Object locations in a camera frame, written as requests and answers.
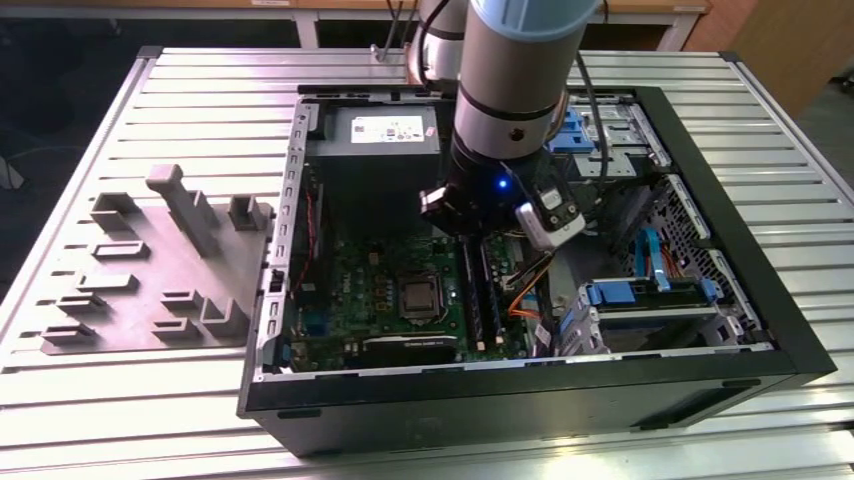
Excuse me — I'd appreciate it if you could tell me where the dark RAM stick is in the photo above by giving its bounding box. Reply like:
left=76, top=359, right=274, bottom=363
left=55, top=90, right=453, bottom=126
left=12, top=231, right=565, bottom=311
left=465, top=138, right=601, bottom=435
left=481, top=238, right=507, bottom=347

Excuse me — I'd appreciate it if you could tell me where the grey power supply unit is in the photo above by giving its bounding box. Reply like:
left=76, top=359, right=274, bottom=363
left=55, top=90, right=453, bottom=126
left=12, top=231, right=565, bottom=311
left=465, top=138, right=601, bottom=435
left=304, top=103, right=457, bottom=239

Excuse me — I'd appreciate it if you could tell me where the blue plastic drive carrier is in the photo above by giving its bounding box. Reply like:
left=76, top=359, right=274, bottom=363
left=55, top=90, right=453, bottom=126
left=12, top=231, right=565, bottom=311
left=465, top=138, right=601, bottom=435
left=546, top=107, right=597, bottom=156

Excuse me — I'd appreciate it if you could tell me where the silver CPU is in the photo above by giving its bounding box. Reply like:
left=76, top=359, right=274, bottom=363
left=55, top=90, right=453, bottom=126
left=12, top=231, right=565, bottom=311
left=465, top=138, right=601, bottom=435
left=402, top=282, right=439, bottom=309

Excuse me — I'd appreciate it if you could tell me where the green motherboard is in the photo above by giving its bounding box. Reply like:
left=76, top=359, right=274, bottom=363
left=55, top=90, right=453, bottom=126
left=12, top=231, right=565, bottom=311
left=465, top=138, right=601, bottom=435
left=286, top=232, right=535, bottom=374

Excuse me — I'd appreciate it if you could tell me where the metal drive cage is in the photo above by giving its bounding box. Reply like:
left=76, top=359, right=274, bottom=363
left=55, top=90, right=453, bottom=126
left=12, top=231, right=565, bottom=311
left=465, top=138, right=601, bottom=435
left=553, top=97, right=673, bottom=211

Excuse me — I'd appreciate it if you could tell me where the CPU socket with metal cover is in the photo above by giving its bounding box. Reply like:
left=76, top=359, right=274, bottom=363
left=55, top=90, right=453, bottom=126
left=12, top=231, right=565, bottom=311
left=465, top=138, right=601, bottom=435
left=395, top=269, right=450, bottom=327

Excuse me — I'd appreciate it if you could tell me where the hard disk in blue carrier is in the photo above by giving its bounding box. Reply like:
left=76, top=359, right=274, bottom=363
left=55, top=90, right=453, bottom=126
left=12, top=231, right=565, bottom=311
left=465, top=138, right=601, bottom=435
left=581, top=277, right=723, bottom=314

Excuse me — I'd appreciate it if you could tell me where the black graphics card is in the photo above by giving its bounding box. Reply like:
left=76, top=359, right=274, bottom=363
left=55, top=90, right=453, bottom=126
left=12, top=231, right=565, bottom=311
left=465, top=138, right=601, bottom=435
left=359, top=333, right=462, bottom=367

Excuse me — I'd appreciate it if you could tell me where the black open PC case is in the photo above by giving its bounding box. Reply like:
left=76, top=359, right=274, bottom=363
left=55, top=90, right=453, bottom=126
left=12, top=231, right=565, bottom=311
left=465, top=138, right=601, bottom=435
left=236, top=83, right=840, bottom=459

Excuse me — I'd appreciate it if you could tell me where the white framed workbench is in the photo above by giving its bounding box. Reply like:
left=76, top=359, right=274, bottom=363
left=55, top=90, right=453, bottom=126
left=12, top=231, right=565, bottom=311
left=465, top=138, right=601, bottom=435
left=0, top=0, right=710, bottom=51

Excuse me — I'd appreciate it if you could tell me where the grey parts rack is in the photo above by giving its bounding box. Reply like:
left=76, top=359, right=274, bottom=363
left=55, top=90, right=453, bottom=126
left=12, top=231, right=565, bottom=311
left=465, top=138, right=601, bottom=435
left=39, top=163, right=275, bottom=357

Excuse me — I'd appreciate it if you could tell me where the wooden cabinet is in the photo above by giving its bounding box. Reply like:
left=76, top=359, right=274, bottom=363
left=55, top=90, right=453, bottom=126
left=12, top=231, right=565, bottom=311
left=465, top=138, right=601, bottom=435
left=683, top=0, right=854, bottom=121

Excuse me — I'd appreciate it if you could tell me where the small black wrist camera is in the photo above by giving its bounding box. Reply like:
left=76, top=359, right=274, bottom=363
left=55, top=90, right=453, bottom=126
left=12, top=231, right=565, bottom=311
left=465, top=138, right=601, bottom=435
left=418, top=185, right=463, bottom=229

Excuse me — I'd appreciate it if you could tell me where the black camera bracket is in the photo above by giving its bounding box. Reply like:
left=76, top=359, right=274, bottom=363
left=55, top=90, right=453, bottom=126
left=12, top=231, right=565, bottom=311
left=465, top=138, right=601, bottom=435
left=503, top=159, right=582, bottom=226

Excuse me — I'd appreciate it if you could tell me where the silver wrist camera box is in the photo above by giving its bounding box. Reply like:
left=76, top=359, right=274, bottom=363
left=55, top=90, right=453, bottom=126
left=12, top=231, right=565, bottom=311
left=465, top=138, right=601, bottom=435
left=513, top=187, right=587, bottom=250

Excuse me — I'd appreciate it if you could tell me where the black camera cable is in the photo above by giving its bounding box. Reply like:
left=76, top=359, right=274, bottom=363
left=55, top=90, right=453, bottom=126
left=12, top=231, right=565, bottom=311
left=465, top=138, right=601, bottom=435
left=574, top=49, right=613, bottom=206

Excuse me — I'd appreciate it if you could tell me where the orange wire bundle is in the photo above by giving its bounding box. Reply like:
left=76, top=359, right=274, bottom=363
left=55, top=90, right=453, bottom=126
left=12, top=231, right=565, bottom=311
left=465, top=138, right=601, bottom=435
left=506, top=249, right=555, bottom=319

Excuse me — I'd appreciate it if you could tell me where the red wire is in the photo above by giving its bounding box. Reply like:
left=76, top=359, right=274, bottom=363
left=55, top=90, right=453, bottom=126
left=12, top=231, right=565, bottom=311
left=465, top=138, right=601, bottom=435
left=300, top=192, right=320, bottom=287

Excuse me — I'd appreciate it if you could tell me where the blue flat data wire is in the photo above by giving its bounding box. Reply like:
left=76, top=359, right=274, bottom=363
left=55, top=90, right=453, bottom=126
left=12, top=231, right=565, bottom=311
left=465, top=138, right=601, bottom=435
left=633, top=227, right=673, bottom=294

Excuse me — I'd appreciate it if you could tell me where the black cable with metal plug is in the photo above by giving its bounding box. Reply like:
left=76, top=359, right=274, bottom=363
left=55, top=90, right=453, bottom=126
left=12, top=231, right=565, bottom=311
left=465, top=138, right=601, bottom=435
left=370, top=0, right=406, bottom=62

